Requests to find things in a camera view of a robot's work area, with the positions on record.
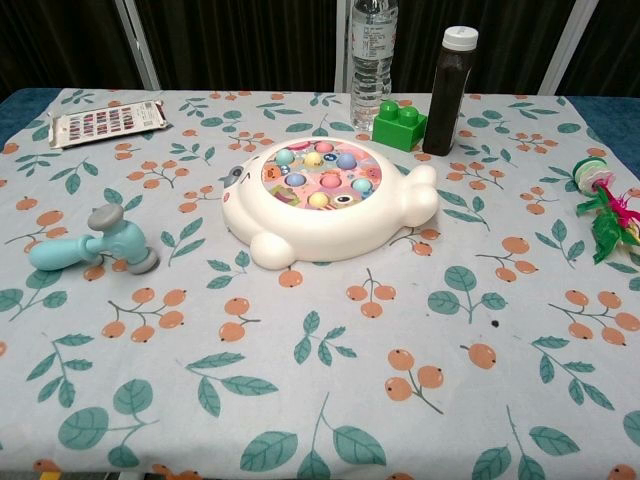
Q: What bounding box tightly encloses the dark pleated curtain panel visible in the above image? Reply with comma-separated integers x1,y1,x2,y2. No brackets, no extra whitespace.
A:
389,0,571,96
134,0,346,94
557,0,640,99
0,0,151,101

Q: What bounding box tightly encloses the feather shuttlecock toy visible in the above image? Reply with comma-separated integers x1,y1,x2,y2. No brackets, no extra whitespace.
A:
571,157,640,266

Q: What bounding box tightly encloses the white fishing toy game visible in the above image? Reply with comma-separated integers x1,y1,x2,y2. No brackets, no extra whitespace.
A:
220,139,440,270

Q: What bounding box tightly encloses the dark brown bottle white cap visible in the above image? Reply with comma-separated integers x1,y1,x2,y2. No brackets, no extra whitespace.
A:
422,26,480,156

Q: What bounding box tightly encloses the grey metal screen post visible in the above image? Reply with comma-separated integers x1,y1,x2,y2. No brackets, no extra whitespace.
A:
537,0,594,96
113,0,162,92
333,0,359,94

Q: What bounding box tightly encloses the teal and grey toy hammer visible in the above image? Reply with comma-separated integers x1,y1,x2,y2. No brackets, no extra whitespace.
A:
28,203,160,276

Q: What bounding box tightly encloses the green plastic building block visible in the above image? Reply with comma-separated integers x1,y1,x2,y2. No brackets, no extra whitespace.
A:
371,101,428,151

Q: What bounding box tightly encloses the clear plastic water bottle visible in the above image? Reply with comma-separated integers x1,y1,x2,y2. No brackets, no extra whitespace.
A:
349,0,399,132

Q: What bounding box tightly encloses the nail sticker sheet pack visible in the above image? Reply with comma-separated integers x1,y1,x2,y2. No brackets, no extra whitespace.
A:
48,98,171,150

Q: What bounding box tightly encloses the floral print tablecloth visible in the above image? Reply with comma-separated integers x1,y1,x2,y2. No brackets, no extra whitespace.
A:
0,88,640,480

